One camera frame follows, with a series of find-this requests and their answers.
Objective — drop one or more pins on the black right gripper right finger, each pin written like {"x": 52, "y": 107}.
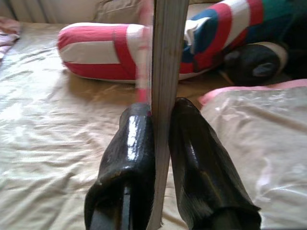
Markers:
{"x": 199, "y": 172}

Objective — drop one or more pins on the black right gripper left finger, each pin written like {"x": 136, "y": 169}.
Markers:
{"x": 129, "y": 155}

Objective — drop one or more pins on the colourful comic book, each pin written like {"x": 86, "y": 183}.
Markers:
{"x": 165, "y": 72}

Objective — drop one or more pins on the red white striped bolster pillow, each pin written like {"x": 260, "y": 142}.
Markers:
{"x": 96, "y": 52}

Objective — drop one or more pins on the olive floral pillow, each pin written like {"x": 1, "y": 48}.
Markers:
{"x": 115, "y": 9}

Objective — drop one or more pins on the pink cartoon bear blanket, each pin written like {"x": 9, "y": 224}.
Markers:
{"x": 7, "y": 40}

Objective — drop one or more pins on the grey pleated curtain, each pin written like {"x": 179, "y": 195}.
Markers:
{"x": 36, "y": 9}

